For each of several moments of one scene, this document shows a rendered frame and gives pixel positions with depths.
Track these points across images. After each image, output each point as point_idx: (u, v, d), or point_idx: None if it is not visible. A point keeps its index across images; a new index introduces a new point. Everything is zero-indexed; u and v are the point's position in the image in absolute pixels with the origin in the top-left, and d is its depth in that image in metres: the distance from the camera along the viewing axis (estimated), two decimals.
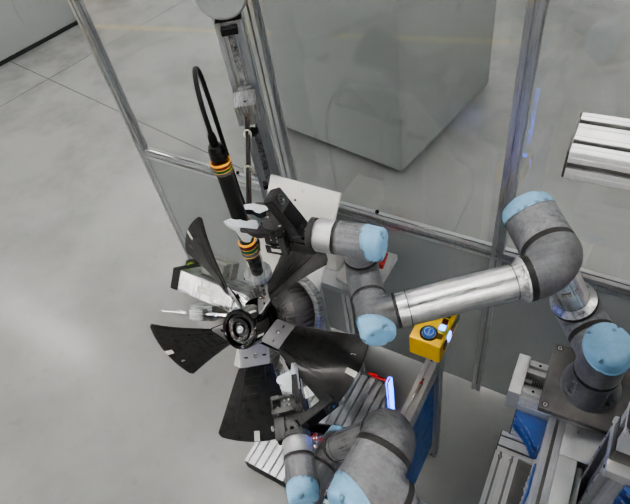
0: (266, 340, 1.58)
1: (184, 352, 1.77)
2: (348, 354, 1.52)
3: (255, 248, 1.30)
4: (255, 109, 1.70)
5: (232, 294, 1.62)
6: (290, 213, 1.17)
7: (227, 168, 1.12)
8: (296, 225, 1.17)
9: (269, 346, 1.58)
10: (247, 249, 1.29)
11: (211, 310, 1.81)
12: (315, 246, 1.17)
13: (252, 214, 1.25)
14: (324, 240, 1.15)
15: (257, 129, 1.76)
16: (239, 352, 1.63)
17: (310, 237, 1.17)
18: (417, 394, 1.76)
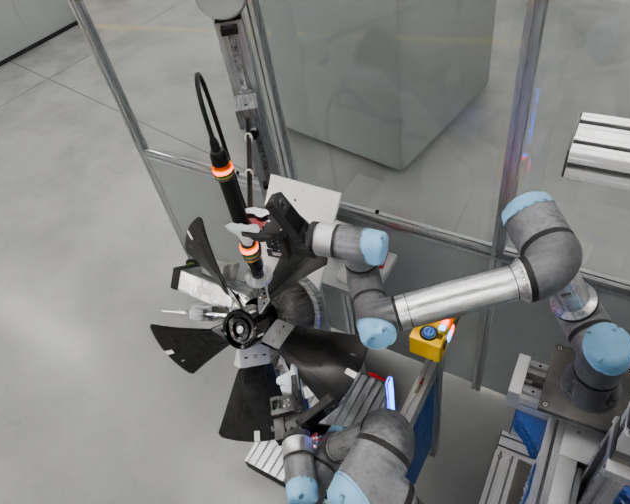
0: (266, 340, 1.58)
1: (184, 352, 1.77)
2: (348, 355, 1.52)
3: (256, 251, 1.31)
4: (255, 113, 1.71)
5: (232, 294, 1.62)
6: (291, 217, 1.17)
7: (229, 173, 1.13)
8: (297, 229, 1.18)
9: (269, 346, 1.58)
10: (248, 253, 1.30)
11: (211, 310, 1.81)
12: (316, 250, 1.18)
13: (253, 218, 1.26)
14: (325, 244, 1.16)
15: (257, 132, 1.77)
16: (239, 352, 1.63)
17: (311, 241, 1.18)
18: (417, 394, 1.76)
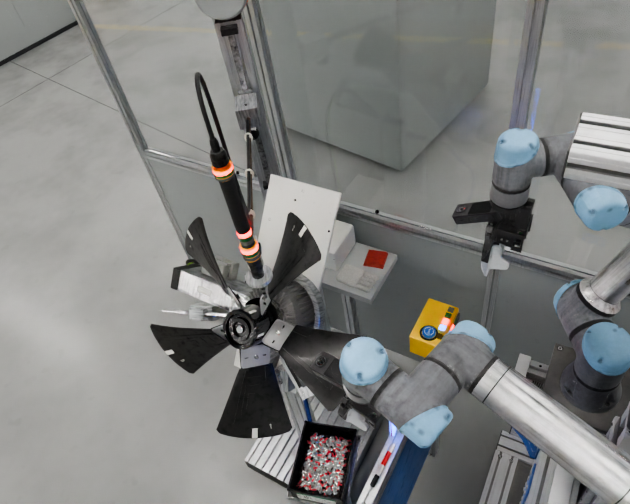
0: (243, 353, 1.62)
1: (197, 251, 1.70)
2: (268, 423, 1.68)
3: (256, 251, 1.31)
4: (255, 113, 1.71)
5: (266, 305, 1.57)
6: (476, 208, 1.20)
7: (229, 173, 1.13)
8: (487, 210, 1.18)
9: (240, 356, 1.63)
10: (248, 252, 1.30)
11: (211, 310, 1.81)
12: (502, 204, 1.12)
13: None
14: (495, 193, 1.11)
15: (257, 132, 1.77)
16: (222, 324, 1.65)
17: (495, 204, 1.14)
18: None
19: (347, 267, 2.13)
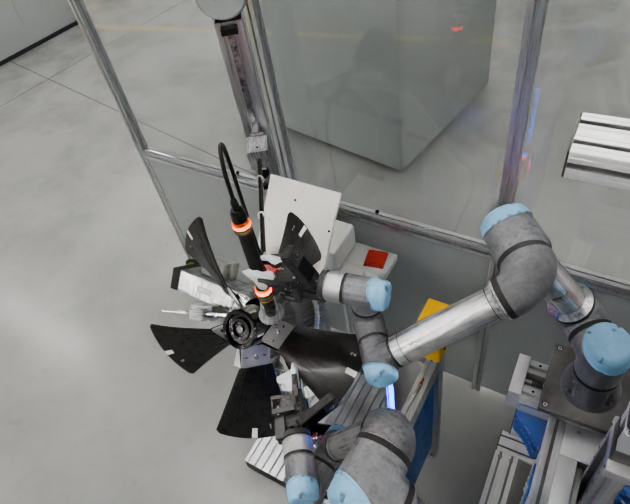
0: (243, 353, 1.62)
1: (197, 251, 1.70)
2: (268, 423, 1.68)
3: (270, 293, 1.43)
4: (266, 154, 1.83)
5: None
6: (304, 267, 1.30)
7: (247, 229, 1.25)
8: (309, 277, 1.30)
9: (240, 356, 1.63)
10: (263, 295, 1.42)
11: (211, 310, 1.81)
12: (326, 296, 1.30)
13: (268, 264, 1.38)
14: (334, 292, 1.29)
15: (268, 172, 1.89)
16: (222, 324, 1.65)
17: (321, 288, 1.30)
18: (417, 394, 1.76)
19: (347, 267, 2.13)
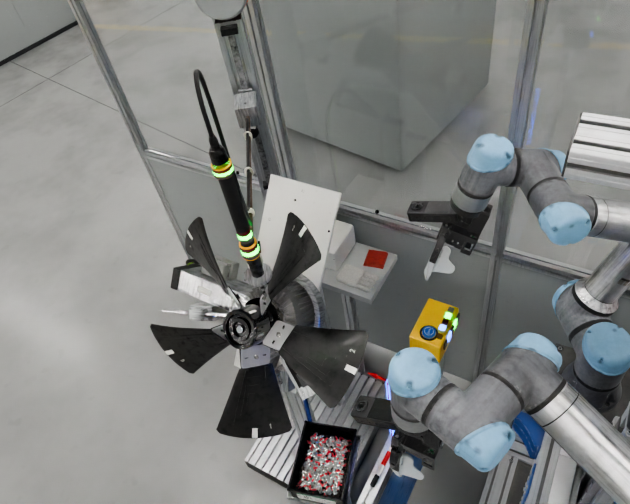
0: (243, 353, 1.62)
1: (197, 251, 1.70)
2: (268, 423, 1.68)
3: (256, 250, 1.31)
4: (255, 111, 1.71)
5: (266, 305, 1.57)
6: (433, 208, 1.19)
7: (228, 171, 1.13)
8: (445, 210, 1.17)
9: (240, 356, 1.63)
10: (248, 251, 1.30)
11: (211, 310, 1.81)
12: (464, 208, 1.11)
13: None
14: (460, 196, 1.10)
15: (257, 131, 1.77)
16: (222, 324, 1.65)
17: (457, 206, 1.13)
18: None
19: (347, 267, 2.13)
